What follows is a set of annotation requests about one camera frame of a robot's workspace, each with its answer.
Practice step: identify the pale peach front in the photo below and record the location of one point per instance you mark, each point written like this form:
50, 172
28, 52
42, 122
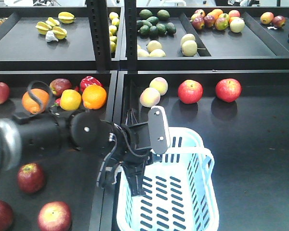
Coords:
149, 97

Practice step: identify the pale peach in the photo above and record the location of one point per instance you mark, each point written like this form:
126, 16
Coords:
160, 84
149, 97

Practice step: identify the black wooden fruit stand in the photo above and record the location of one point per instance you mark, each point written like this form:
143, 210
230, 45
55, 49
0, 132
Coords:
249, 137

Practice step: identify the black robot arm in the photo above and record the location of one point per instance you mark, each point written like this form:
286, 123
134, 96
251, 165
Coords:
46, 133

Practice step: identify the light blue plastic basket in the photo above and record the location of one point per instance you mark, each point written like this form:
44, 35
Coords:
179, 195

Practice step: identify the dark red apple corner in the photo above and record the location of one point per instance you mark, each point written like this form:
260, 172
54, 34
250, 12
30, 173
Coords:
6, 216

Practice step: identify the white garlic bulb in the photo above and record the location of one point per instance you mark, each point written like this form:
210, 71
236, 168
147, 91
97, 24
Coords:
49, 37

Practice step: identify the dark red apple front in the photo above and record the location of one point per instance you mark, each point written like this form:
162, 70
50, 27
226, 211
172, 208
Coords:
31, 178

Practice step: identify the red apple bottom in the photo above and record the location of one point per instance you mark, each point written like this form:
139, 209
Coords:
55, 216

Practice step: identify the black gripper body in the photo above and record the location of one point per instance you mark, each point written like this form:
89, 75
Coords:
128, 147

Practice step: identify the yellow apple in pile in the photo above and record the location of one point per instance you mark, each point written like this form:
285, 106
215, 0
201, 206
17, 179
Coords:
70, 100

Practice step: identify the red apple back right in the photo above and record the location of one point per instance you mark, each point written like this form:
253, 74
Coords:
228, 90

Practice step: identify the pale peach rear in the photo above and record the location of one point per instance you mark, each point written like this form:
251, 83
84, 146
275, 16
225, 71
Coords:
160, 84

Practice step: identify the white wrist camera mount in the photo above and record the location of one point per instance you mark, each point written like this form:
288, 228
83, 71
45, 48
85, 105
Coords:
159, 134

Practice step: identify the small red chili pepper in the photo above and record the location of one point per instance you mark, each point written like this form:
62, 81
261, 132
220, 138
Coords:
57, 102

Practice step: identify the dark red apple in pile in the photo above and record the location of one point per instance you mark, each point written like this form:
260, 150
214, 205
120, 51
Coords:
59, 85

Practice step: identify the orange right of pile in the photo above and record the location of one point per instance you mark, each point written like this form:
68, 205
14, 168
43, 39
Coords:
94, 97

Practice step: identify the red apple back middle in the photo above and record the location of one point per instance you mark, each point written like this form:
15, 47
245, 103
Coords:
190, 91

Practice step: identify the red bell pepper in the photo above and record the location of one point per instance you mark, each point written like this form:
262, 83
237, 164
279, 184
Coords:
87, 81

